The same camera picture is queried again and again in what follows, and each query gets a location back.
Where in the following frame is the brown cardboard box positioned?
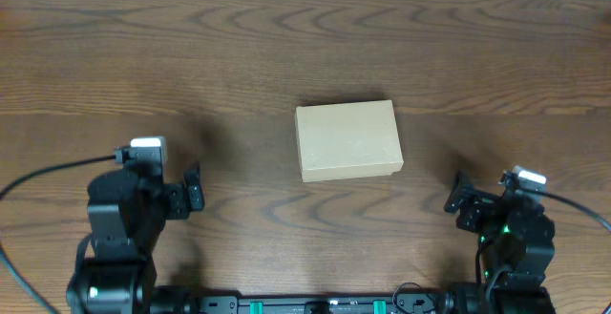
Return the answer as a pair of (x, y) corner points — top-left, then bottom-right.
(295, 100), (404, 182)

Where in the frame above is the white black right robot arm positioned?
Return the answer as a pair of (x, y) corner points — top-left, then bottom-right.
(436, 166), (556, 314)

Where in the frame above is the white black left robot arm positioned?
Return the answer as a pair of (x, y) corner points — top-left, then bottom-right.
(66, 162), (204, 313)

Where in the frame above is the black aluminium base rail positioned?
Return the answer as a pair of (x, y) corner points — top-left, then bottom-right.
(199, 291), (450, 314)

